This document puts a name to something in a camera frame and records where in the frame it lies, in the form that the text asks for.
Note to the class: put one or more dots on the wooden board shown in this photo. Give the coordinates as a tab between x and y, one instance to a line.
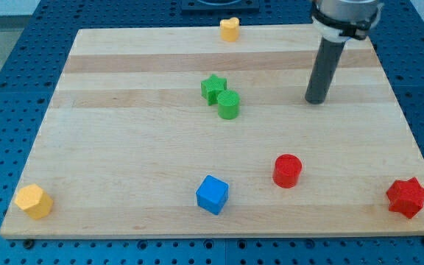
128	139

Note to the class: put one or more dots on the blue cube block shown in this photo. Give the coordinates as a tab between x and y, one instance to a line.
212	194

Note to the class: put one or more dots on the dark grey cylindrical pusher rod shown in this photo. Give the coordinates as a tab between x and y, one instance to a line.
324	68

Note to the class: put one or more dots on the red cylinder block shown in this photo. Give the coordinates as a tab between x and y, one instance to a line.
287	170

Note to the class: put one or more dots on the red star block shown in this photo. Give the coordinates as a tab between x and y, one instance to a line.
406	197

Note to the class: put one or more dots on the yellow hexagon block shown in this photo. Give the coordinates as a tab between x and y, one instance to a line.
34	201

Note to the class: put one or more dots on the yellow heart block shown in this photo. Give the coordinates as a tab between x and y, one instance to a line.
229	29

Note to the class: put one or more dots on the green cylinder block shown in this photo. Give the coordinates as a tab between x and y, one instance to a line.
228	104

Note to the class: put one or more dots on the green star block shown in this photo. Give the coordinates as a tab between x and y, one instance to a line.
212	87

